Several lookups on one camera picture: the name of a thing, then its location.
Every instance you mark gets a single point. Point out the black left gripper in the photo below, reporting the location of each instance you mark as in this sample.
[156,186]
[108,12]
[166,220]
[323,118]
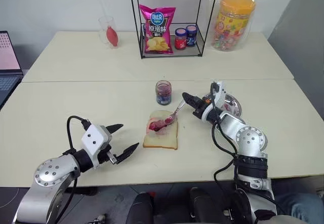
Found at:
[106,141]

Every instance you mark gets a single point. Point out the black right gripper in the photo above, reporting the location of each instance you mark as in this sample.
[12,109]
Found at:
[203,109]

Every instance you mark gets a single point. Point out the metal spoon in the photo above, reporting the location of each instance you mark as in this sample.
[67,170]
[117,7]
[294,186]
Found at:
[177,110]

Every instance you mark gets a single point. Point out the white bread slice with jam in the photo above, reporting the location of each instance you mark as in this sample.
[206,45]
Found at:
[162,139]

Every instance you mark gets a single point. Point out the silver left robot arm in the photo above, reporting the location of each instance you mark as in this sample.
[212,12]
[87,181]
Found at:
[50,173]

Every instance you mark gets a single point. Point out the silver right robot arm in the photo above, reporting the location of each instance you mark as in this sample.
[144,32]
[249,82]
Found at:
[249,138]

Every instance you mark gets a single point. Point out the open glass jam jar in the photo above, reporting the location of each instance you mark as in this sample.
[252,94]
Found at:
[163,96]

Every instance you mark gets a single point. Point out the red lidded small jar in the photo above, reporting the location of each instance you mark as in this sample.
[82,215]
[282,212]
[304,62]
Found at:
[180,40]

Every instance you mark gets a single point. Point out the blue lidded small jar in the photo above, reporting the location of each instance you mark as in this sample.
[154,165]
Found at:
[191,38]

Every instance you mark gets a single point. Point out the round metal plate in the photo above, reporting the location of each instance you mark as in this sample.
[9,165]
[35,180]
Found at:
[234,105]

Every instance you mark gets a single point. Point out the dark rounded shape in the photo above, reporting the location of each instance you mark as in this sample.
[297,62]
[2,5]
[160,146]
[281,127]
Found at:
[141,208]
[205,206]

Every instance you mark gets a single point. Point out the pink potato chips bag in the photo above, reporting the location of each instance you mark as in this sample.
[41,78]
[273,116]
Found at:
[157,32]

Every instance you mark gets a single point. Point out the candy jar with orange lid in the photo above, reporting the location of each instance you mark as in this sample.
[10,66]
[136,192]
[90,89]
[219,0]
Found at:
[234,21]

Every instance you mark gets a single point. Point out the candy jar in plastic bag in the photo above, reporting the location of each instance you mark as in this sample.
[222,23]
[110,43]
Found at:
[211,4]

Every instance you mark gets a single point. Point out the red object in glass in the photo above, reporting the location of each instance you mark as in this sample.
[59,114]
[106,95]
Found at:
[112,35]

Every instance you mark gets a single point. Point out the clear drinking glass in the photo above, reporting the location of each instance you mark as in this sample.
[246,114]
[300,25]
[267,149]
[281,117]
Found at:
[104,23]

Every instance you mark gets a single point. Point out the open laptop computer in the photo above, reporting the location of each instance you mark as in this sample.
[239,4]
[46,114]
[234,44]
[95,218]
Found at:
[7,57]

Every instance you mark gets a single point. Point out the person's blue jeans leg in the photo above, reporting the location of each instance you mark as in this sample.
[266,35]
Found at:
[301,207]

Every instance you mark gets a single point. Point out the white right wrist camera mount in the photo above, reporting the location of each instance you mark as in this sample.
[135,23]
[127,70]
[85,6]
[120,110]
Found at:
[219,92]

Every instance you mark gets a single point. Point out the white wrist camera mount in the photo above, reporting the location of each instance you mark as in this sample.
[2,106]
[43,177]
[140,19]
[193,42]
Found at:
[219,92]
[92,138]

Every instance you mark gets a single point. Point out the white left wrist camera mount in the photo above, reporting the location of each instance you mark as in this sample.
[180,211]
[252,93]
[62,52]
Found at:
[92,138]

